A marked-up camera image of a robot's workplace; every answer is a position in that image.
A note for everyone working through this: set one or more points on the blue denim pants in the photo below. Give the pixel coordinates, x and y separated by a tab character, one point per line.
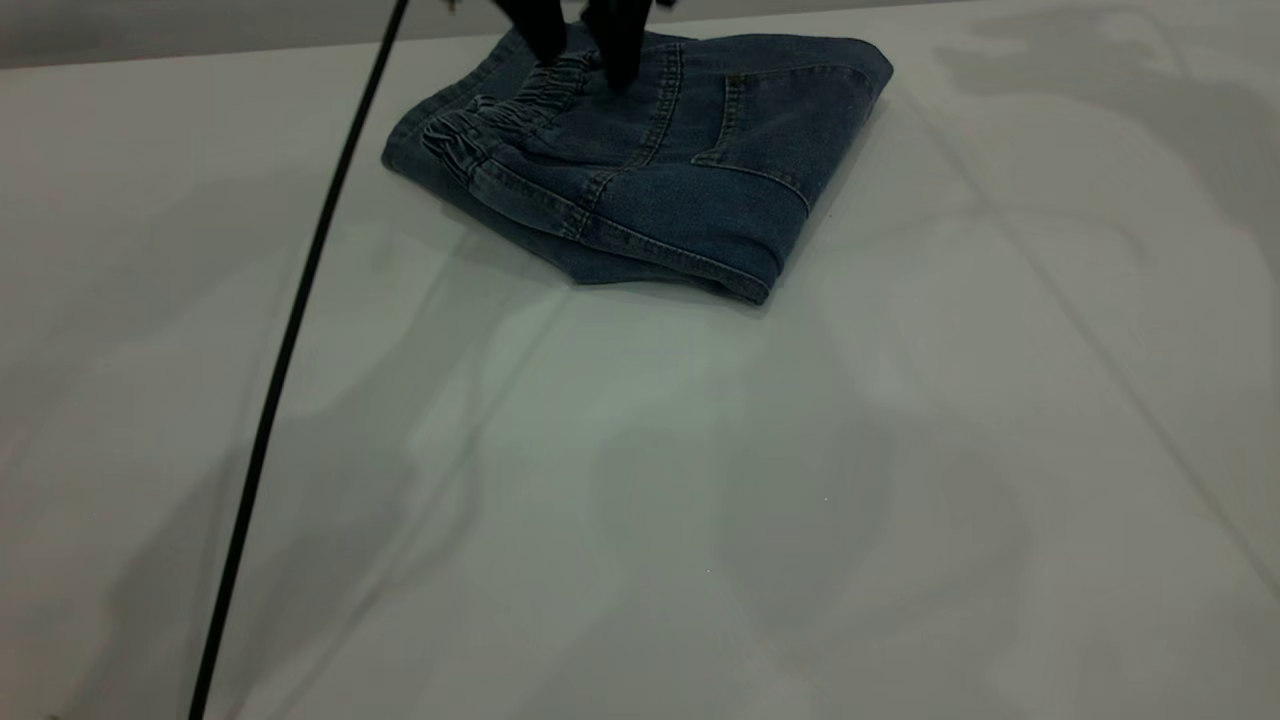
650	160

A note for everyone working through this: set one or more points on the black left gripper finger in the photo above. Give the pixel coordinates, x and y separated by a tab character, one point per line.
620	35
540	25

